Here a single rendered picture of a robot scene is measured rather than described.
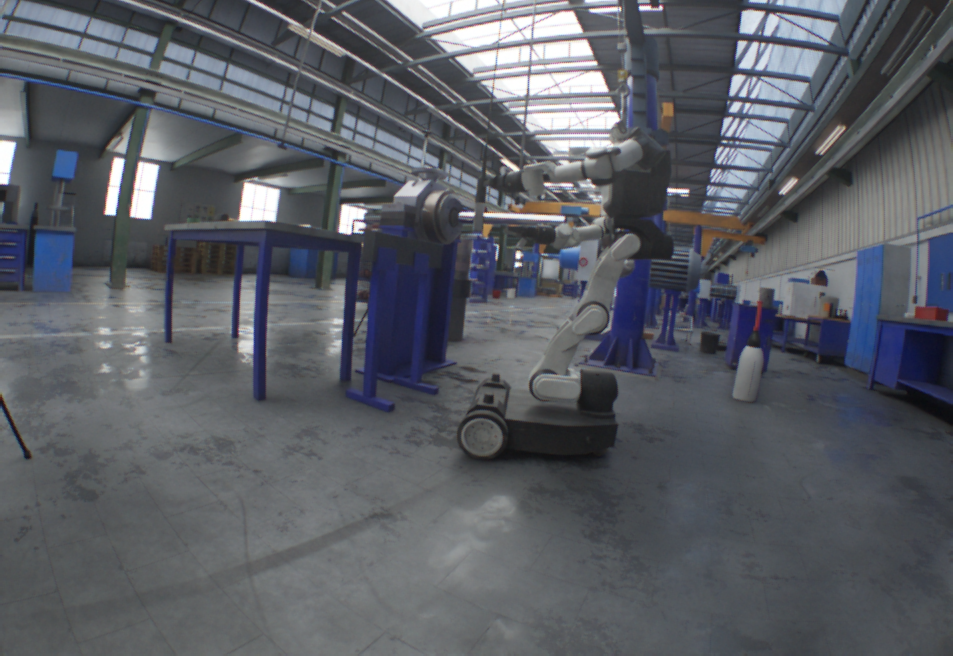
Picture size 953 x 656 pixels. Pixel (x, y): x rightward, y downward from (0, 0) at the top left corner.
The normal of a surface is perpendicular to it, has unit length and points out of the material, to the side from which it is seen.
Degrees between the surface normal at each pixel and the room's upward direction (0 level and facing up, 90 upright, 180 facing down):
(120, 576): 0
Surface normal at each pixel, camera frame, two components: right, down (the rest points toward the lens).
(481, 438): -0.13, 0.04
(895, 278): -0.47, 0.00
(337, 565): 0.11, -0.99
